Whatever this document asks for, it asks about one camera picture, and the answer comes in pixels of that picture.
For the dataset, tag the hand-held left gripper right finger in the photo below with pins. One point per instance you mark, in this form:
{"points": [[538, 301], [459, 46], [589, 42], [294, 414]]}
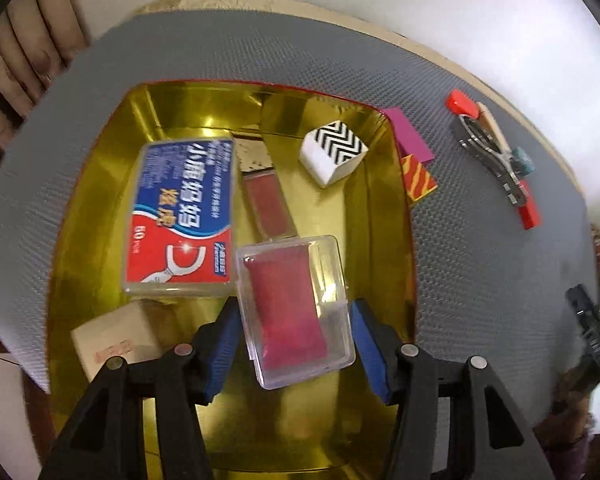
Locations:
{"points": [[370, 350]]}

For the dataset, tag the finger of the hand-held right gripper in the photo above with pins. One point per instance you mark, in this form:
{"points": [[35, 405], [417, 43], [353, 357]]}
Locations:
{"points": [[582, 305]]}

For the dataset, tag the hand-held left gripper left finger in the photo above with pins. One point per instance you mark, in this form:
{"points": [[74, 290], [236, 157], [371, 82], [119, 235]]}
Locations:
{"points": [[219, 355]]}

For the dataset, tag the clear plastic box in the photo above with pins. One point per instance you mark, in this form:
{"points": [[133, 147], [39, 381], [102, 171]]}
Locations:
{"points": [[290, 300]]}

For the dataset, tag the beige cardboard box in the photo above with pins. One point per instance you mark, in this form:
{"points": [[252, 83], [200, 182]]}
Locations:
{"points": [[115, 330]]}

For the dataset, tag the gold tin tray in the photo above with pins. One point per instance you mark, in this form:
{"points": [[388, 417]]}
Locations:
{"points": [[330, 220]]}

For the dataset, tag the blue red floss pick box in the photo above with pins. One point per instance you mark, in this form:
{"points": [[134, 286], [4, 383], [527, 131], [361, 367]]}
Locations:
{"points": [[180, 210]]}

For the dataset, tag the small teal object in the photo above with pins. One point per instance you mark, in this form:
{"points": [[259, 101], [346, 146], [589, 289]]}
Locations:
{"points": [[522, 161]]}

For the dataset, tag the orange yellow striped block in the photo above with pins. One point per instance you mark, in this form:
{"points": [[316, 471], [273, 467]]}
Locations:
{"points": [[419, 180]]}

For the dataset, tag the metal folding tool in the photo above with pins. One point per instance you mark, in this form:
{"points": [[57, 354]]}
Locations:
{"points": [[480, 142]]}

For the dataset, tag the black white zigzag cube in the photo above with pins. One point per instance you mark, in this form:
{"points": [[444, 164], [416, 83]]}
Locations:
{"points": [[330, 155]]}

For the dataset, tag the beige stick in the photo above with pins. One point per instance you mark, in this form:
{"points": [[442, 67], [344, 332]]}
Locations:
{"points": [[492, 125]]}

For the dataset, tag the pink block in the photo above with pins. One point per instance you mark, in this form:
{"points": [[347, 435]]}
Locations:
{"points": [[410, 135]]}

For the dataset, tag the orange-red block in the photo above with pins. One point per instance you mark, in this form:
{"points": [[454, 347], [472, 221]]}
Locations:
{"points": [[460, 102]]}

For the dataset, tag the person's right forearm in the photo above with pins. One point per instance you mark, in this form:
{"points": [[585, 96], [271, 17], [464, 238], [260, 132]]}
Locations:
{"points": [[567, 420]]}

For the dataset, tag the grey honeycomb mat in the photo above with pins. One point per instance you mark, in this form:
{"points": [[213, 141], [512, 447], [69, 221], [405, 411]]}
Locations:
{"points": [[280, 45]]}

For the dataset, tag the beige patterned curtain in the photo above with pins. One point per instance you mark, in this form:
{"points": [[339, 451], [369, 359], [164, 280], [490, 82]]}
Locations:
{"points": [[30, 35]]}

